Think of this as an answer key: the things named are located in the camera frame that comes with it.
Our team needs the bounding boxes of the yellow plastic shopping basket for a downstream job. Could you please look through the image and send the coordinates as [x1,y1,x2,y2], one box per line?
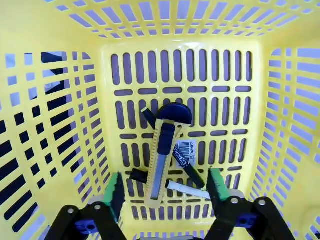
[0,0,320,240]

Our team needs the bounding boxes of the white barcode sticker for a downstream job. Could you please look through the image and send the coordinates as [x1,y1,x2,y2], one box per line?
[174,139,199,163]

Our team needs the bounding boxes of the white marker with black cap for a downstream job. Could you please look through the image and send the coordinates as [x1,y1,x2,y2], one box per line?
[130,168,213,201]

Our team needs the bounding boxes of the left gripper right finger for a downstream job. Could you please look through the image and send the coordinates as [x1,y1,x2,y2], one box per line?
[204,168,296,240]

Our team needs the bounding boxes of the black yellow-tipped highlighter pen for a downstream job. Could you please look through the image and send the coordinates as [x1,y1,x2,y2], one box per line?
[140,107,206,190]

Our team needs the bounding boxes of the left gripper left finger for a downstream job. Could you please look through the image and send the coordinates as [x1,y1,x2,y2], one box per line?
[44,171,129,240]

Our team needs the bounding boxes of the yellow utility knife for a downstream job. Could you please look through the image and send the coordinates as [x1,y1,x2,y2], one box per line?
[144,102,194,209]

